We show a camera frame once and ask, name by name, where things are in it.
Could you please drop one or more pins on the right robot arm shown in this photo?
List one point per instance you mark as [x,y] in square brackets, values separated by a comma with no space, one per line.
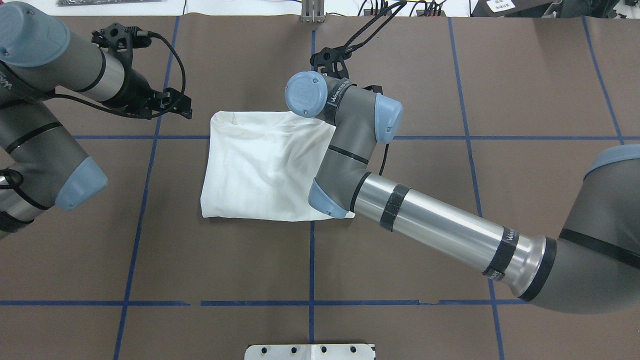
[593,265]

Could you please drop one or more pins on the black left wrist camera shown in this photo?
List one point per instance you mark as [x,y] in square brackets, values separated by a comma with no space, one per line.
[121,41]

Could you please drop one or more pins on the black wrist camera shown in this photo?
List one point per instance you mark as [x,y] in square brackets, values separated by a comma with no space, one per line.
[331,62]
[121,41]

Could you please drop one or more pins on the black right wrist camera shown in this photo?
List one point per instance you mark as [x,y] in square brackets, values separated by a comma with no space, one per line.
[331,62]

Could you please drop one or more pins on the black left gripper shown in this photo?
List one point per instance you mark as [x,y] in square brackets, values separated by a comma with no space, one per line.
[136,89]

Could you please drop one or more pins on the blue tape grid lines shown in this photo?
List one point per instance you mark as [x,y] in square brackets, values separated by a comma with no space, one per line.
[502,119]

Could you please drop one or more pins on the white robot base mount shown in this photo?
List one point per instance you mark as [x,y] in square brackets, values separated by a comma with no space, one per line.
[326,351]

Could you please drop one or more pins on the white long-sleeve printed shirt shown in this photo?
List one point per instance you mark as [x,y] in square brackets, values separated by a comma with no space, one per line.
[261,165]

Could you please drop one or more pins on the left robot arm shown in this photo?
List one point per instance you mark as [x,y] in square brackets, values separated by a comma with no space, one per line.
[42,60]

